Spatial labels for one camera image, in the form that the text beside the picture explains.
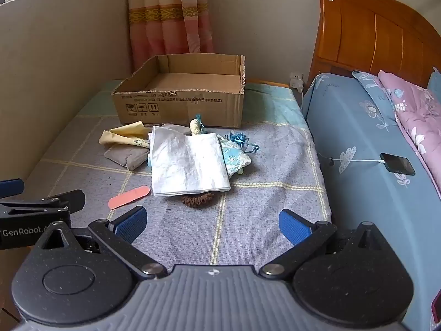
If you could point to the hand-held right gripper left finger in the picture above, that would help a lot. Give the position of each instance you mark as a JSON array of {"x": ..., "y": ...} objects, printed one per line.
[{"x": 132, "y": 226}]

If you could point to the maroon object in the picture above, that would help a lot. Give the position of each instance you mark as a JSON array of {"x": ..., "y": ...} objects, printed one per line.
[{"x": 437, "y": 307}]

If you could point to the black smartphone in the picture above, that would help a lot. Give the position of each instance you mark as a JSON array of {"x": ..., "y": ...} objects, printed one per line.
[{"x": 398, "y": 163}]

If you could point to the checked grey blanket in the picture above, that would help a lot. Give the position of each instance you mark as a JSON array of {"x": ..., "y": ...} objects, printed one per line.
[{"x": 262, "y": 200}]

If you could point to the brown hair scrunchie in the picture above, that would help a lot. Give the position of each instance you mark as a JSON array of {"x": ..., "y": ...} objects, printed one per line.
[{"x": 198, "y": 200}]

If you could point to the white cloth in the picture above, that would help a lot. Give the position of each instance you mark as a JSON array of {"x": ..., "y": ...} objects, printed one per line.
[{"x": 186, "y": 165}]

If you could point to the wooden headboard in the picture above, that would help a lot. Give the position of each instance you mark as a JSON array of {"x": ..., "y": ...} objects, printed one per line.
[{"x": 365, "y": 31}]

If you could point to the pink nail file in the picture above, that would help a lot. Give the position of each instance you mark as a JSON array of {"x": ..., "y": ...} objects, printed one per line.
[{"x": 129, "y": 197}]

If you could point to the brown cardboard box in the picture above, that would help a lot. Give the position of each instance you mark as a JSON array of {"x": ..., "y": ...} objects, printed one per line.
[{"x": 179, "y": 107}]

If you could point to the pink striped curtain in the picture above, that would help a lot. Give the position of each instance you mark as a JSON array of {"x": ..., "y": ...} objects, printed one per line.
[{"x": 165, "y": 17}]

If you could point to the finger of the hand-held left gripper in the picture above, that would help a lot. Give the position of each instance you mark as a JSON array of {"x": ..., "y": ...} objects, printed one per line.
[
  {"x": 10, "y": 187},
  {"x": 65, "y": 200}
]

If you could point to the cream microfibre cloth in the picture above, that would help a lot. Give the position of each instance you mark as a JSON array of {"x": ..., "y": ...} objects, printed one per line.
[{"x": 120, "y": 136}]

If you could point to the pink floral pillow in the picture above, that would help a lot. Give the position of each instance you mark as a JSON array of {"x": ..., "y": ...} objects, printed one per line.
[{"x": 417, "y": 113}]

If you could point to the grey fabric pouch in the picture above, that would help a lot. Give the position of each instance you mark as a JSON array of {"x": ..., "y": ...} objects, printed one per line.
[{"x": 127, "y": 158}]

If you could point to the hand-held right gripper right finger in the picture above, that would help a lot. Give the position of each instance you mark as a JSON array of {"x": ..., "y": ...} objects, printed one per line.
[{"x": 293, "y": 227}]

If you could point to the white wall charger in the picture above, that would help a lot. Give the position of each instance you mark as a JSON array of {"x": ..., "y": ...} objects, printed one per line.
[{"x": 296, "y": 81}]

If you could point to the wooden bed frame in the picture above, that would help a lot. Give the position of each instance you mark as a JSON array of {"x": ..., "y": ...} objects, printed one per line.
[{"x": 272, "y": 83}]

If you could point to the blue embroidered sachet with tassel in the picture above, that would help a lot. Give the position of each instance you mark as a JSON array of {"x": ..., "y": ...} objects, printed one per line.
[{"x": 234, "y": 155}]

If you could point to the blue floral pillow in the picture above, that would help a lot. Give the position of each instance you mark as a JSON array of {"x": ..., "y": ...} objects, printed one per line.
[
  {"x": 355, "y": 193},
  {"x": 373, "y": 93}
]

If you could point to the cream crochet flower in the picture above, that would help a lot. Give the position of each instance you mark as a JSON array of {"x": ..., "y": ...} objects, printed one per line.
[{"x": 195, "y": 127}]

